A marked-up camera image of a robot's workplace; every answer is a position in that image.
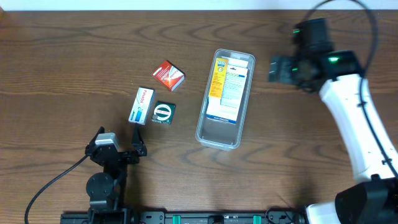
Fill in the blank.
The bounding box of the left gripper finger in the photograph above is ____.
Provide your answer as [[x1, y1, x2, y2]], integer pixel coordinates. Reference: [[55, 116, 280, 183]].
[[131, 123, 146, 152], [89, 126, 104, 146]]

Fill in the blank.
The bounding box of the black cable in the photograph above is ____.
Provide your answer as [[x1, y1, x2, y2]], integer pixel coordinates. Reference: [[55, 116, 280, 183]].
[[24, 154, 90, 224], [306, 0, 398, 178]]

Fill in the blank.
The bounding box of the left black cable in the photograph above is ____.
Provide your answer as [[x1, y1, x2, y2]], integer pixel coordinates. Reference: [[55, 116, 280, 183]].
[[24, 154, 90, 224]]

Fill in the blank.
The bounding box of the right black cable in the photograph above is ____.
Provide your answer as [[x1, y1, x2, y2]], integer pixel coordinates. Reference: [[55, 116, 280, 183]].
[[306, 0, 398, 178]]

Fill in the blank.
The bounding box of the blue fever patch box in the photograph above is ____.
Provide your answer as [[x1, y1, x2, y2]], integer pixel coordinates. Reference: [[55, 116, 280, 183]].
[[206, 63, 248, 124]]

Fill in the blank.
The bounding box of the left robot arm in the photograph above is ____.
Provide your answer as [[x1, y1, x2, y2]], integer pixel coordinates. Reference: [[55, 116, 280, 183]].
[[85, 124, 147, 213]]

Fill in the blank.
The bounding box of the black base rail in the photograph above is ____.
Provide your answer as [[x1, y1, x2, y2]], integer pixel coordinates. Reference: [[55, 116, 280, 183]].
[[60, 208, 307, 224]]

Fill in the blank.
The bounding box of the green Zam-Buk tin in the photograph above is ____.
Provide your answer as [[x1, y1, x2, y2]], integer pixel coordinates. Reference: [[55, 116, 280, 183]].
[[151, 101, 175, 124]]

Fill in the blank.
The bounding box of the white Panadol box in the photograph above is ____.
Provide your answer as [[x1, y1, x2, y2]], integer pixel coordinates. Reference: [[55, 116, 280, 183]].
[[128, 87, 155, 125]]

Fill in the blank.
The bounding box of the red Panadol Actifast box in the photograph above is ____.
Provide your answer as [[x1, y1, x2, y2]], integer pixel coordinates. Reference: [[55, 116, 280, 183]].
[[152, 60, 185, 91]]

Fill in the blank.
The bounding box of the yellow medicine box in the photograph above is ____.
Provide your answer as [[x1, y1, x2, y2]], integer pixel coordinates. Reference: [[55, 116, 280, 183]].
[[209, 58, 228, 100]]

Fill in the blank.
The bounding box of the clear plastic container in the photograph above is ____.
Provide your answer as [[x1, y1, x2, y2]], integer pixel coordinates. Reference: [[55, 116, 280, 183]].
[[195, 49, 256, 151]]

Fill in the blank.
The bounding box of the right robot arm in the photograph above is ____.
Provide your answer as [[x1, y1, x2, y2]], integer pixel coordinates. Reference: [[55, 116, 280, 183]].
[[269, 50, 397, 223]]

